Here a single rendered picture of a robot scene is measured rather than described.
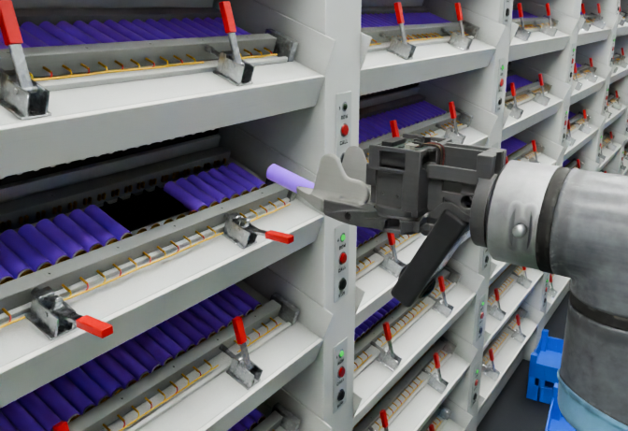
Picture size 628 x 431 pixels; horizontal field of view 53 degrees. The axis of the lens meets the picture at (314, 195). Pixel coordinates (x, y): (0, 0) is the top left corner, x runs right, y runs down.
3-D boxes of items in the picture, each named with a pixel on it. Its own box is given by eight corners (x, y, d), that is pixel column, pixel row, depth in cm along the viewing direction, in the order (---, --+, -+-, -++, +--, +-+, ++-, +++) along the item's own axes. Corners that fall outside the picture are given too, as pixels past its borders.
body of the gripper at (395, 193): (399, 132, 65) (517, 146, 58) (396, 212, 67) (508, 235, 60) (361, 144, 59) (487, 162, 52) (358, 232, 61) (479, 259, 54)
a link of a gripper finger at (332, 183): (298, 145, 66) (378, 155, 62) (298, 199, 68) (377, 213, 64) (281, 150, 64) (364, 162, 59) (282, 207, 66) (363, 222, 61)
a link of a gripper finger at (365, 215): (339, 190, 65) (418, 202, 61) (338, 206, 66) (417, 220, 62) (316, 201, 62) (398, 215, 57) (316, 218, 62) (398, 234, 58)
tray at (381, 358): (469, 307, 161) (492, 263, 155) (345, 436, 113) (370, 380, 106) (402, 264, 169) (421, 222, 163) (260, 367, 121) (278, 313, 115)
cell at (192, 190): (182, 187, 86) (217, 210, 84) (173, 190, 85) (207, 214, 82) (185, 176, 86) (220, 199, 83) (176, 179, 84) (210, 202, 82)
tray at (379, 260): (475, 232, 155) (498, 184, 149) (346, 335, 107) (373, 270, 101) (406, 193, 163) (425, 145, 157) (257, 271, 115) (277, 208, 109)
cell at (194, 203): (172, 191, 85) (206, 215, 82) (162, 193, 83) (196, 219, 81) (174, 179, 84) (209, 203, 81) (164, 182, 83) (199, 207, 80)
